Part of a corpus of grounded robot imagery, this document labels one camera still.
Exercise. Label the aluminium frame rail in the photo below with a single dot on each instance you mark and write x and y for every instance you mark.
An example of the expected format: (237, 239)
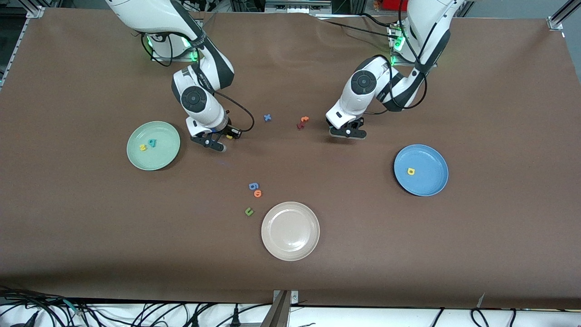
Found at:
(35, 12)

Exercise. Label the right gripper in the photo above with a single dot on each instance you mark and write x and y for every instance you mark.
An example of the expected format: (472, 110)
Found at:
(225, 131)

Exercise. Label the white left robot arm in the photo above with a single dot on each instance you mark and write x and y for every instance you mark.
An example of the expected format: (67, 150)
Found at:
(431, 18)

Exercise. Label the black power plug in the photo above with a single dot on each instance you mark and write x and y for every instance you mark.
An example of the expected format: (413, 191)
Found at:
(195, 321)
(235, 320)

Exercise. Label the red box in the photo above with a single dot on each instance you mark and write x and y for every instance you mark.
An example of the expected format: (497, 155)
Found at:
(391, 4)

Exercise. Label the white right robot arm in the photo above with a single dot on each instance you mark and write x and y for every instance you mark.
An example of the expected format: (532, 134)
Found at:
(145, 13)

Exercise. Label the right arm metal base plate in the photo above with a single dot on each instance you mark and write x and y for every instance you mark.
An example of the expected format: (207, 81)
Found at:
(156, 58)

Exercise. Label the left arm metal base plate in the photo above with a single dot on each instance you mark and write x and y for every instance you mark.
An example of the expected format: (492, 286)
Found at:
(396, 63)

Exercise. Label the small white paper scrap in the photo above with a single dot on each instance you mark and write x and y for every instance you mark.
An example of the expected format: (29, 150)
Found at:
(481, 299)

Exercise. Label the aluminium extrusion beam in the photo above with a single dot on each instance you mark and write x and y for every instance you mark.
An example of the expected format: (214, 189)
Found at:
(278, 313)

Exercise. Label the aluminium frame corner profile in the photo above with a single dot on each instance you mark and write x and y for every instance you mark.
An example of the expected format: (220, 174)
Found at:
(560, 18)

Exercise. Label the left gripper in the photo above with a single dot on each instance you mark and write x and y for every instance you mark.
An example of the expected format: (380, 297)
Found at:
(354, 125)

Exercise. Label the beige plate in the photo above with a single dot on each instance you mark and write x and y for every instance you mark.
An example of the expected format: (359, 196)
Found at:
(290, 231)

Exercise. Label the small metal bracket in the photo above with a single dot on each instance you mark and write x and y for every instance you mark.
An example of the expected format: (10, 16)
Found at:
(294, 297)

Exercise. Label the brown table cover sheet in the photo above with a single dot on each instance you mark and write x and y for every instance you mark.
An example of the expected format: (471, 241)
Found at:
(363, 254)

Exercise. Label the grey metal box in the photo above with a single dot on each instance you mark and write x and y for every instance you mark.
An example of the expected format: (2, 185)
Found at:
(297, 6)

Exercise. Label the blue plate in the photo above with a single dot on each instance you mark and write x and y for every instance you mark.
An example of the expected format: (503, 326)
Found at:
(429, 179)

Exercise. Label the pale green plate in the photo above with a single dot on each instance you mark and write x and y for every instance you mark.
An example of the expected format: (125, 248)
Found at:
(159, 156)

